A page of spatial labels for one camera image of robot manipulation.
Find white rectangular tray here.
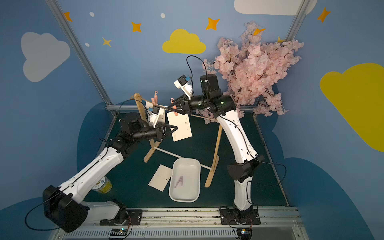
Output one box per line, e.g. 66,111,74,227
169,158,201,203

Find jute string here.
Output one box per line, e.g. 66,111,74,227
129,95,224,124

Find purple clothespin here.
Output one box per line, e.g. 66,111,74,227
174,176,184,188

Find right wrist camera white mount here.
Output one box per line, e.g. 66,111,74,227
174,75,193,100

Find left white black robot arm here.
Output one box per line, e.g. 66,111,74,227
43,113,178,233

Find aluminium frame profiles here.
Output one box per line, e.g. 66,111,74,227
44,0,313,208

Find yellow tin can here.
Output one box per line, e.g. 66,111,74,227
92,176,113,194

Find pink cherry blossom tree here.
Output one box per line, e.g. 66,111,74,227
202,21,304,118

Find aluminium front rail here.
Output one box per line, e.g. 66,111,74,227
49,207,309,240

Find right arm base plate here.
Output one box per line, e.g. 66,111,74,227
219,207,261,226

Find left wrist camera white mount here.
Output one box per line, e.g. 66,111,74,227
150,106,166,128

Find wooden drying rack frame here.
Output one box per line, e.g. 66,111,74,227
130,93,223,188

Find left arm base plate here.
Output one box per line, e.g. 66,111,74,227
100,209,143,226

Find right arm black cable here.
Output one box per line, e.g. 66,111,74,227
185,54,288,188

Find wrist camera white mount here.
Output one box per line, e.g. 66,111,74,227
150,106,166,128
174,75,193,100

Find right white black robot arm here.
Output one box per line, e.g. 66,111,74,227
168,74,261,219

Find white postcard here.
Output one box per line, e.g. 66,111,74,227
167,112,192,142
148,165,173,192
145,101,153,116

